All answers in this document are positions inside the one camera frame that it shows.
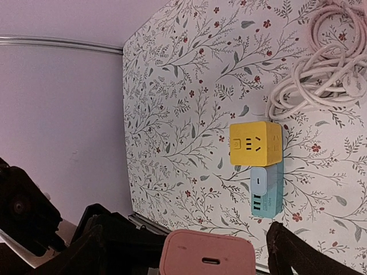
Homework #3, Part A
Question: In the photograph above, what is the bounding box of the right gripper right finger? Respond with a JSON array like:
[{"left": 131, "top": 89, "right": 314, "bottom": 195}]
[{"left": 266, "top": 222, "right": 359, "bottom": 275}]

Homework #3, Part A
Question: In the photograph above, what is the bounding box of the yellow cube socket adapter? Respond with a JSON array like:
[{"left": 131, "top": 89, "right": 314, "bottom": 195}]
[{"left": 229, "top": 121, "right": 283, "bottom": 167}]

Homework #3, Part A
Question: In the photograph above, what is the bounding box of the floral table mat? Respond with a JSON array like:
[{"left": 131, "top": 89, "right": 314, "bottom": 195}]
[{"left": 123, "top": 1, "right": 366, "bottom": 274}]

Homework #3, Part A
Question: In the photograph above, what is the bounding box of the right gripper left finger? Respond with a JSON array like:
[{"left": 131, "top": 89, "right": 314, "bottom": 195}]
[{"left": 37, "top": 225, "right": 110, "bottom": 275}]

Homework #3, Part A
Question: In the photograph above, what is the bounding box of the pink charger cube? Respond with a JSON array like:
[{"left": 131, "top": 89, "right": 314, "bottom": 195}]
[{"left": 159, "top": 229, "right": 256, "bottom": 275}]

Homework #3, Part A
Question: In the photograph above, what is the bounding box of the teal power strip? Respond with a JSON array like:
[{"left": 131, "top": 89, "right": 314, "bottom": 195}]
[{"left": 251, "top": 161, "right": 284, "bottom": 219}]

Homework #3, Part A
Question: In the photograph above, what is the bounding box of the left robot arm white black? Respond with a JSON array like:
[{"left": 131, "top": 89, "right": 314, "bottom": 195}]
[{"left": 1, "top": 160, "right": 67, "bottom": 257}]

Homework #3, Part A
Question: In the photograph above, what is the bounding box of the aluminium front rail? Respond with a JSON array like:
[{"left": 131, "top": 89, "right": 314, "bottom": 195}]
[{"left": 128, "top": 213, "right": 171, "bottom": 235}]

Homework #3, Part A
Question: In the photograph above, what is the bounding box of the white power strip cable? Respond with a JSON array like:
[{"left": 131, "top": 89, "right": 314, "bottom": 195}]
[{"left": 265, "top": 42, "right": 367, "bottom": 122}]

